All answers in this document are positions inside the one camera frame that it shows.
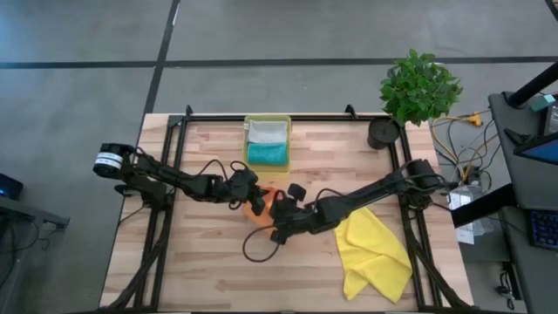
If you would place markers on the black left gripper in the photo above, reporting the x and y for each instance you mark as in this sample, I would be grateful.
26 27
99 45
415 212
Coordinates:
237 187

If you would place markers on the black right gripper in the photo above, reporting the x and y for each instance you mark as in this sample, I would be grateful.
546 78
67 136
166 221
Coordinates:
292 216

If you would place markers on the orange microfiber towel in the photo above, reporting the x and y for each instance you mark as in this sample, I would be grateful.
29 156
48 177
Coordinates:
257 220

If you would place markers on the teal microfiber towel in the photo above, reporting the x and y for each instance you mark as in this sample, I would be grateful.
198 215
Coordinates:
268 154

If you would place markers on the grey microfiber towel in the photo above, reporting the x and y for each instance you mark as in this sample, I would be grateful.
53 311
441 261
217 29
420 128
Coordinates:
268 131

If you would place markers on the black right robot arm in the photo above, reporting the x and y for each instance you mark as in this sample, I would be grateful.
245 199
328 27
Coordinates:
370 192

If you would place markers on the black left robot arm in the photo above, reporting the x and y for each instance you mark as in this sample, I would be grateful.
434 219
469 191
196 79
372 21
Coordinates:
174 179

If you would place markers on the yellow microfiber towel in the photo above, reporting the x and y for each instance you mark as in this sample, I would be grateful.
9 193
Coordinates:
375 257

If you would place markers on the yellow translucent plastic bin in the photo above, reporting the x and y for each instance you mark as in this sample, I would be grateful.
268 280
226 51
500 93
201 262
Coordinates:
267 170

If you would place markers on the white paper sheets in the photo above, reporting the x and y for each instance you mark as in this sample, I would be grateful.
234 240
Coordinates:
464 235

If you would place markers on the green plant in black pot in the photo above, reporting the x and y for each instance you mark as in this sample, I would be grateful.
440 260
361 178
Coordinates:
418 87

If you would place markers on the dark grey side desk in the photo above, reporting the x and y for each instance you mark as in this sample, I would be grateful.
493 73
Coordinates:
30 213

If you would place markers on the dark device with blue light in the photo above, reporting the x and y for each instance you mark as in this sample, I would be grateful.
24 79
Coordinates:
8 186

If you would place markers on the black keyboard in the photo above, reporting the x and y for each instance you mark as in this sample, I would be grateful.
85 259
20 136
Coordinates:
545 229

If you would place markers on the laptop with blue screen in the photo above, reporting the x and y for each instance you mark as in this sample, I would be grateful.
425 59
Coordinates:
542 150

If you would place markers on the black round pole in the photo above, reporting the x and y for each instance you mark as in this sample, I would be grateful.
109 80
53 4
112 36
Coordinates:
534 87

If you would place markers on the small teal box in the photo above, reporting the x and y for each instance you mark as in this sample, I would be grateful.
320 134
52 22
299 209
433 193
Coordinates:
542 102

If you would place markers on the black aluminium table frame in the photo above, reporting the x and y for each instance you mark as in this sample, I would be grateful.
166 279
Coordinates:
331 118

